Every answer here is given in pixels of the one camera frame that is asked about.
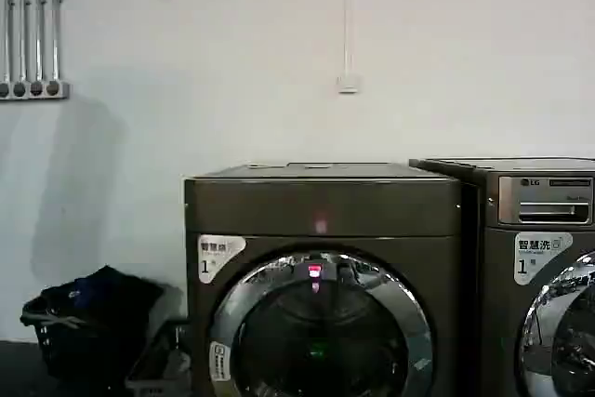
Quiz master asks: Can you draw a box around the white energy label sticker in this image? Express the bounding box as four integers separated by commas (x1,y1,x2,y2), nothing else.
197,234,247,285
513,232,575,285

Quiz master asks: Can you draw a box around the grey dryer with drawer panel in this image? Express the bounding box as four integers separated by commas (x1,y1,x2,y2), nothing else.
408,157,595,397

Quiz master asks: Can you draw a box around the metal wall pipe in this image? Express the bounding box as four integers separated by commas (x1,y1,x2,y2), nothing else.
19,0,32,85
51,0,63,85
35,0,47,85
2,0,15,85

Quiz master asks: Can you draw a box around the round glass dryer door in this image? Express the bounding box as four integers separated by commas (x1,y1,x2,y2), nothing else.
207,250,434,397

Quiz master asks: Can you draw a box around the grey pipe junction box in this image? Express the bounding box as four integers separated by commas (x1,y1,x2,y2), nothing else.
0,81,71,100

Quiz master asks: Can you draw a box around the black laundry basket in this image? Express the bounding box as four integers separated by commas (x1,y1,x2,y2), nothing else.
20,294,154,384

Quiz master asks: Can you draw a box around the small white instruction sticker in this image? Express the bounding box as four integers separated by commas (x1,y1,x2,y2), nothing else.
209,340,232,383

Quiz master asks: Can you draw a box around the round chrome-rimmed dryer door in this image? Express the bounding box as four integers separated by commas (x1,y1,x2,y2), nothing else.
518,250,595,397

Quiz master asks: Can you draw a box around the grey dryer with plain panel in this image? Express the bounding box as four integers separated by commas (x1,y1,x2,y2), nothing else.
183,162,480,397

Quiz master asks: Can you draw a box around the dark clothes pile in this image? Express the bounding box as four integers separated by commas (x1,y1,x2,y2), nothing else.
39,265,165,324

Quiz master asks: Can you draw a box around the grey laundry basket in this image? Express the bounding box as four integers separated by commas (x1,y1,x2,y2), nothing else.
125,285,192,397

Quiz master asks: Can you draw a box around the white wall socket box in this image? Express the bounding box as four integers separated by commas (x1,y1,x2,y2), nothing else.
337,74,362,95

